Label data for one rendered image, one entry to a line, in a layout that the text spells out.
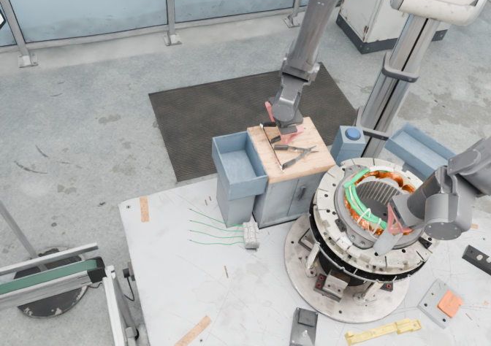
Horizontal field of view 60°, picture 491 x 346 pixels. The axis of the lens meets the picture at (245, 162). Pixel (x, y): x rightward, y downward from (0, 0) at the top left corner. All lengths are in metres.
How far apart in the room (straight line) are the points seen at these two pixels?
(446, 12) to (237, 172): 0.69
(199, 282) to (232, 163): 0.36
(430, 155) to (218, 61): 2.06
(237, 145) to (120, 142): 1.45
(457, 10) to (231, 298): 0.97
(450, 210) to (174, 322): 0.79
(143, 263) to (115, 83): 1.87
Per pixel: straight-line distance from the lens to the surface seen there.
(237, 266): 1.31
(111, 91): 2.95
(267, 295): 1.28
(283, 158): 1.18
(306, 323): 1.22
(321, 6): 0.78
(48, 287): 1.40
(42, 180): 2.56
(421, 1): 1.23
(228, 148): 1.26
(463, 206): 0.78
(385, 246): 1.01
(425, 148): 1.42
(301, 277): 1.30
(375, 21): 3.33
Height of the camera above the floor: 1.97
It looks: 52 degrees down
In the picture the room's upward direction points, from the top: 8 degrees clockwise
